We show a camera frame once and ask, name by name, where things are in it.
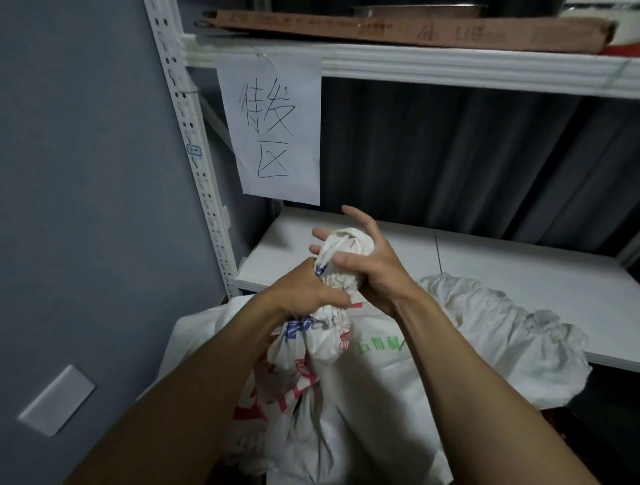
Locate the person's right hand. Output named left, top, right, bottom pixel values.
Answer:
left=308, top=205, right=426, bottom=318

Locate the person's left hand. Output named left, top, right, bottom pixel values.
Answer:
left=264, top=257, right=352, bottom=323

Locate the white printed plastic bag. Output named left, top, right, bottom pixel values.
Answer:
left=222, top=226, right=377, bottom=485

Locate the person's right forearm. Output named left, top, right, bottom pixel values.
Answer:
left=385, top=287, right=601, bottom=485

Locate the person's left forearm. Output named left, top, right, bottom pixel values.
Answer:
left=65, top=287, right=321, bottom=485

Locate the large white woven sack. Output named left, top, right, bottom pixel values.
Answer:
left=137, top=272, right=593, bottom=485

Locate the dark grey curtain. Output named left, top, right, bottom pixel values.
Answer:
left=272, top=75, right=640, bottom=260

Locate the white handwritten paper sign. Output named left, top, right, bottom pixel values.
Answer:
left=216, top=47, right=323, bottom=207

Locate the white metal shelving rack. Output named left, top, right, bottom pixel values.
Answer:
left=142, top=0, right=640, bottom=375

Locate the long brown cardboard box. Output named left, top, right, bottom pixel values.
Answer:
left=194, top=7, right=618, bottom=55

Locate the white wall switch plate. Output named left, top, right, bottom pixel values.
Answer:
left=17, top=365, right=97, bottom=438

